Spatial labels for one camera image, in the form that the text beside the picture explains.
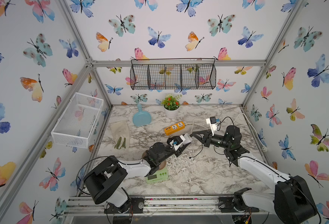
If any white mesh wall basket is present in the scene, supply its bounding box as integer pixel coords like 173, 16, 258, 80
51, 92, 104, 148

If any beige cloth glove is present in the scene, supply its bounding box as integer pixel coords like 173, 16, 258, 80
110, 121, 130, 149

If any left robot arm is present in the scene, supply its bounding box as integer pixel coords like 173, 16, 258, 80
82, 133, 192, 213

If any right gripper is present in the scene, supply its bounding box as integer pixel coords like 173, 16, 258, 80
193, 130, 232, 152

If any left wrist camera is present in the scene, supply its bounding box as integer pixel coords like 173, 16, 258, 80
169, 135, 188, 151

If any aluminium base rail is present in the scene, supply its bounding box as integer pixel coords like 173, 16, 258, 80
64, 195, 265, 217

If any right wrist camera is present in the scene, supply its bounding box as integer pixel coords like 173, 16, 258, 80
206, 116, 220, 136

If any potted plant white pot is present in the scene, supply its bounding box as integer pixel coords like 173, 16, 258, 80
161, 93, 182, 119

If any white usb charger adapter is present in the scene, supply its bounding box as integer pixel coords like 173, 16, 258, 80
180, 133, 192, 145

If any white power strip cord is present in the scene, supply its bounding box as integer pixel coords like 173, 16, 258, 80
185, 112, 268, 152

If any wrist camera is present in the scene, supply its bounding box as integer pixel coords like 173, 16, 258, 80
206, 116, 220, 136
169, 135, 188, 151

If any orange power strip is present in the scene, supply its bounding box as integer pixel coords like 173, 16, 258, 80
164, 121, 185, 136

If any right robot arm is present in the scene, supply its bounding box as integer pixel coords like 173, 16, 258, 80
190, 125, 319, 224

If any green electronic scale pink tray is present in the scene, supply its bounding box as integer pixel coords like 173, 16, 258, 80
142, 152, 168, 184

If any black wire wall basket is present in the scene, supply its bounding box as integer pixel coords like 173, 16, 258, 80
128, 58, 216, 91

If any blue plastic dustpan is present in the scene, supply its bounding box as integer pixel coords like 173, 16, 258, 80
133, 104, 152, 127

